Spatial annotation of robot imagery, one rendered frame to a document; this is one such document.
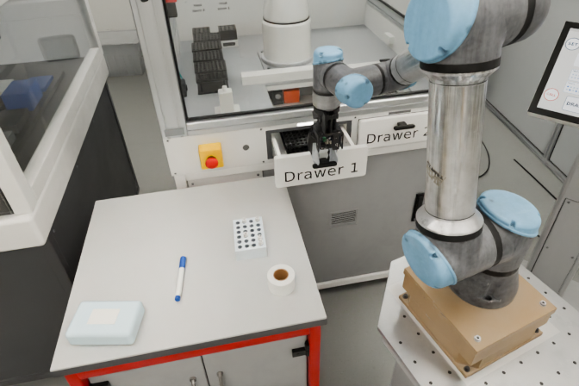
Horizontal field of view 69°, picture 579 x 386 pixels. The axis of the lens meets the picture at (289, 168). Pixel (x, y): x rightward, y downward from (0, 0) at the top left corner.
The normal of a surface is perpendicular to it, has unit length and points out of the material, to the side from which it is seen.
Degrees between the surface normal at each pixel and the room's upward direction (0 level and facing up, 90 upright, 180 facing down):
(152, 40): 90
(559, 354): 0
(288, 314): 0
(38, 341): 90
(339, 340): 0
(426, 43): 80
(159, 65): 90
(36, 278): 90
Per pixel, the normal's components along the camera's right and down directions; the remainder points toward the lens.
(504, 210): 0.11, -0.81
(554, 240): -0.61, 0.48
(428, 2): -0.92, 0.16
